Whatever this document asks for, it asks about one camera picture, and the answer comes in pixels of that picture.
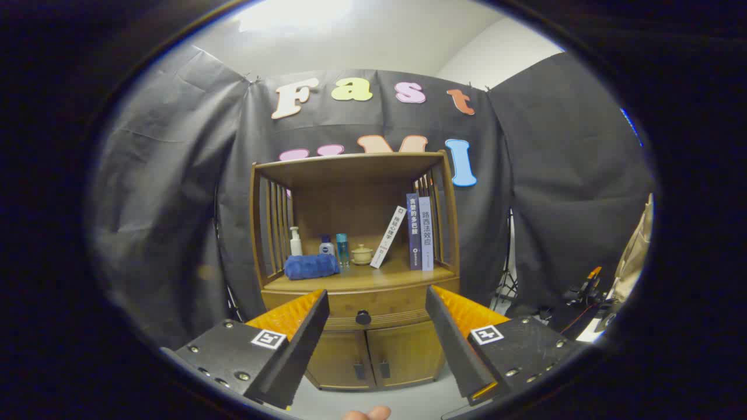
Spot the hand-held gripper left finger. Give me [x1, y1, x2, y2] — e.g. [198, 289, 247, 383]
[160, 289, 330, 410]

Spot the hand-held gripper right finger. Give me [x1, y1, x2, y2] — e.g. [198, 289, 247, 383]
[425, 285, 590, 407]

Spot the wooden cabinet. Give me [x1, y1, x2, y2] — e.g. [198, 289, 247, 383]
[250, 152, 462, 391]

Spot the wooden cabinet door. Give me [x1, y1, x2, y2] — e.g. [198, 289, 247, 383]
[305, 331, 377, 390]
[366, 321, 447, 389]

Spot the wooden countertop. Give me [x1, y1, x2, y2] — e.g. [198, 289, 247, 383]
[266, 260, 457, 293]

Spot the blue rolled towel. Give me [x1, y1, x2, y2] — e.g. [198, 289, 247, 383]
[284, 253, 341, 281]

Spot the black tripod stand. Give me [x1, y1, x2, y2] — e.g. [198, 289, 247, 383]
[493, 209, 520, 313]

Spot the light purple book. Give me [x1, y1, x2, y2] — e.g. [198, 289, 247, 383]
[418, 196, 435, 272]

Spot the dark blue book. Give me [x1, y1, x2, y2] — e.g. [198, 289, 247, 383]
[406, 193, 423, 271]

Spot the white book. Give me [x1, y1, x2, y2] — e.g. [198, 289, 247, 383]
[370, 205, 407, 269]

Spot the black and orange device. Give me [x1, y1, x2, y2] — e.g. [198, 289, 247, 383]
[563, 266, 605, 307]

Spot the black backdrop cloth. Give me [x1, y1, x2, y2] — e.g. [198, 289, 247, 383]
[88, 44, 654, 351]

